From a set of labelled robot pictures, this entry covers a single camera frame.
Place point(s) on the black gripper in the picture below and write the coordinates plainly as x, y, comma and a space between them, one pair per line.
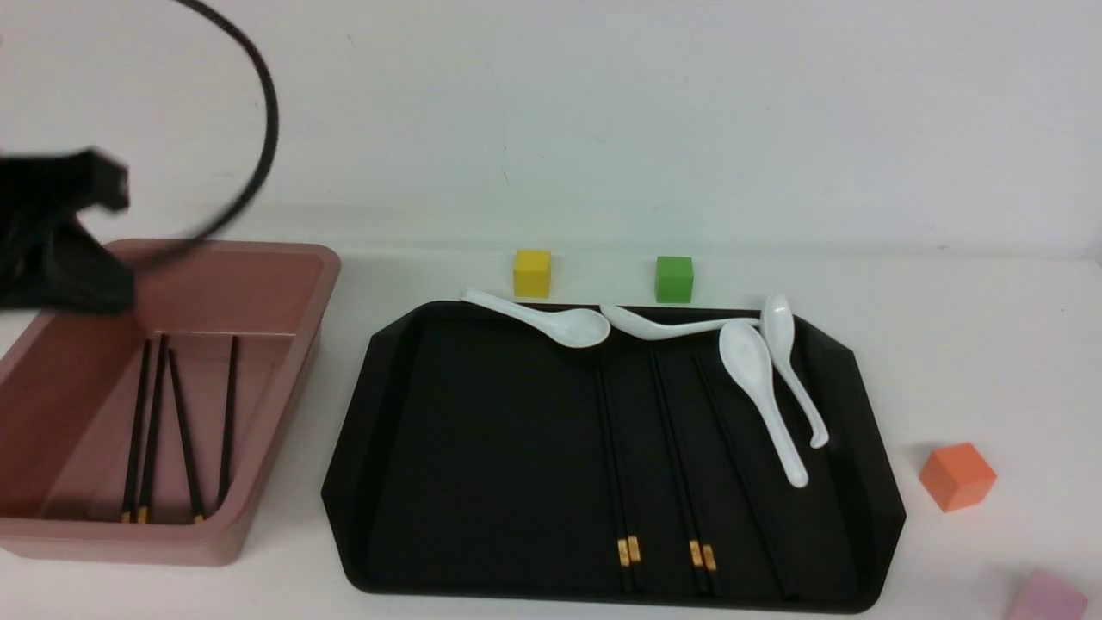
49, 261

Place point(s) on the black gold-band chopstick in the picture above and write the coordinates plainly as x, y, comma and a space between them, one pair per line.
628, 581
153, 439
229, 425
689, 482
676, 465
639, 588

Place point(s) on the white ceramic soup spoon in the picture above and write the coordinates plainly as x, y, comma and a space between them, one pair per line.
778, 326
575, 328
745, 356
648, 330

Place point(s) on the pink plastic bin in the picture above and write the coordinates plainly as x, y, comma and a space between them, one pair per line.
68, 394

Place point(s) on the black chopstick in bin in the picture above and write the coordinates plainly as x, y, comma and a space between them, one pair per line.
130, 490
197, 508

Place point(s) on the black serving tray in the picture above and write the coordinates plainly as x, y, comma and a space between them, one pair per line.
471, 463

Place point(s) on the yellow cube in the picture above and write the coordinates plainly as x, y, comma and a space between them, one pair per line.
531, 272

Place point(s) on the green cube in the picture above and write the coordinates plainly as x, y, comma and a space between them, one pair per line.
674, 280

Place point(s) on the plain black chopstick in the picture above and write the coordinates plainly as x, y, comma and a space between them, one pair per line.
733, 458

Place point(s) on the orange cube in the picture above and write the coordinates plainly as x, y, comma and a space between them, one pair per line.
957, 476

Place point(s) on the pink cube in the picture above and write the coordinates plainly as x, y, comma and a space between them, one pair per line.
1044, 596

